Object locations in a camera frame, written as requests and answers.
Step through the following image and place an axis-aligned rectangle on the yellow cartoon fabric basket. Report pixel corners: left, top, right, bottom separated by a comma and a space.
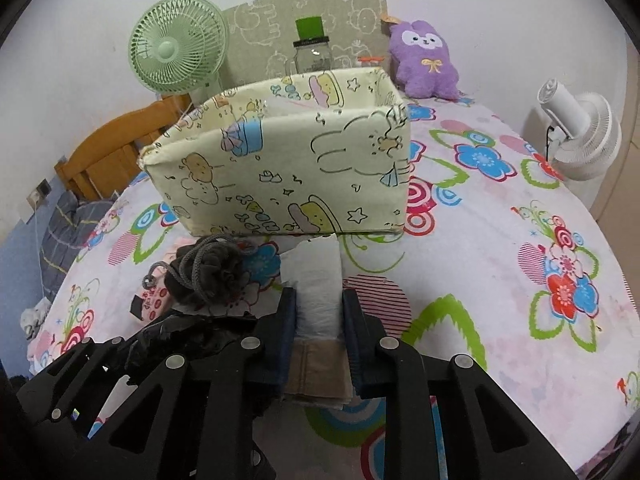
139, 67, 410, 236

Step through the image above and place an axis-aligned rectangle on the grey plaid pillow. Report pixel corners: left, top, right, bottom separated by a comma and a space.
39, 191, 114, 301

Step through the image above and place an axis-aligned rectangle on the white crumpled cloth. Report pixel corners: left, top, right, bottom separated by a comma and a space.
20, 297, 51, 340

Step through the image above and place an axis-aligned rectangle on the wooden bed headboard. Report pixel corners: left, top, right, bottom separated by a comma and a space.
54, 94, 192, 202

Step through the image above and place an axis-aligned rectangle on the brown cloth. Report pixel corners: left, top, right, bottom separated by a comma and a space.
284, 339, 352, 408

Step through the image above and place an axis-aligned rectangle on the glass mason jar mug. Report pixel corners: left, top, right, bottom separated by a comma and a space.
285, 36, 333, 76

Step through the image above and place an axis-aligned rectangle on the purple plush bunny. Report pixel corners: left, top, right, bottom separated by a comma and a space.
381, 15, 460, 101

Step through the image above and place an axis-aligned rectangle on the wall power socket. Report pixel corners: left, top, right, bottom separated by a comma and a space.
27, 179, 51, 211

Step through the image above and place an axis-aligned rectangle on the white plastic bag roll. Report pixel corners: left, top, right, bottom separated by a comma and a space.
280, 234, 343, 340

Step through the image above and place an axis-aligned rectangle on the dark grey knit cloth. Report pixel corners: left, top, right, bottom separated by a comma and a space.
142, 234, 257, 311

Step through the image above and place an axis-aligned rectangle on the white standing fan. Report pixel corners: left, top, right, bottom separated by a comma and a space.
537, 78, 622, 181

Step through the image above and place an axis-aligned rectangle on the cotton swab container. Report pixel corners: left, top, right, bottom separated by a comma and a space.
357, 56, 385, 67

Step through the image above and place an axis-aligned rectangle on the green desk fan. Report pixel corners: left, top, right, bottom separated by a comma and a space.
128, 0, 230, 103

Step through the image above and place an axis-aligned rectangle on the floral tablecloth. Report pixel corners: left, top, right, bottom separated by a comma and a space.
27, 98, 639, 479

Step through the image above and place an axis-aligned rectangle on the green plastic cup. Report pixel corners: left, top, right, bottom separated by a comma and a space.
295, 16, 326, 41

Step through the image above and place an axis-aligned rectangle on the pink tissue pack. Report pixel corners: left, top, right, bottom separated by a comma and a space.
129, 261, 172, 323

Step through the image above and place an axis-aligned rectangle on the green cartoon puzzle board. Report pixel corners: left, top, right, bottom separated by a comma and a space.
220, 0, 388, 88

